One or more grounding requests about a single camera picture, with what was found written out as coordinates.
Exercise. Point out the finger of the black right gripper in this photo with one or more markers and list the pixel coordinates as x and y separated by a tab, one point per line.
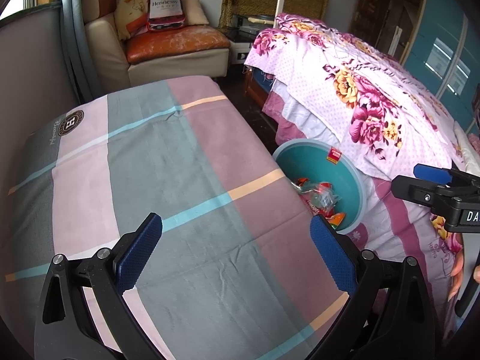
432	193

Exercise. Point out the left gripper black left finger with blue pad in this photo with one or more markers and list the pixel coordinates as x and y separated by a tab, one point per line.
65	328

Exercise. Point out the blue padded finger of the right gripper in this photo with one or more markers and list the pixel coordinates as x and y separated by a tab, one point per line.
433	174

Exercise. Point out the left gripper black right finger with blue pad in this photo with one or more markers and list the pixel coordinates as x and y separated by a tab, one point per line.
388	312

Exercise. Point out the clear plastic bag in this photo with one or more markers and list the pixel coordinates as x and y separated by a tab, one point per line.
323	188

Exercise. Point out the red soda can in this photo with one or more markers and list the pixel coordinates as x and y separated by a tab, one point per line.
322	204

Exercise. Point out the teal plastic trash bin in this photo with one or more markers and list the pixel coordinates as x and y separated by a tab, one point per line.
319	162

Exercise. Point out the person's right hand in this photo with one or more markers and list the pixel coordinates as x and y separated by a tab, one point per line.
457	275

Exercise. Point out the teal wardrobe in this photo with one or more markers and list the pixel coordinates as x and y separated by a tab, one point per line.
444	57

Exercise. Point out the floral pink bed cover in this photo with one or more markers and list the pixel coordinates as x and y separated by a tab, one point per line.
332	87

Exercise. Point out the plaid pink grey bedsheet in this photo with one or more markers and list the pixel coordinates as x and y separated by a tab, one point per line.
235	274

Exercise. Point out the black electronics stack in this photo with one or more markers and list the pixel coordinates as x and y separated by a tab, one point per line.
242	34

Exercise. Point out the cream armchair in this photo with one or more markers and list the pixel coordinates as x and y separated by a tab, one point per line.
109	56

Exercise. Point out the orange leather seat cushion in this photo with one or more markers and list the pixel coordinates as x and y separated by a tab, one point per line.
173	42

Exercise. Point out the yellow cartoon pillow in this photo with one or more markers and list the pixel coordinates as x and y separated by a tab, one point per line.
130	18

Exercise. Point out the teal curtain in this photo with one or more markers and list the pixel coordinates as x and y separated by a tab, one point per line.
80	65

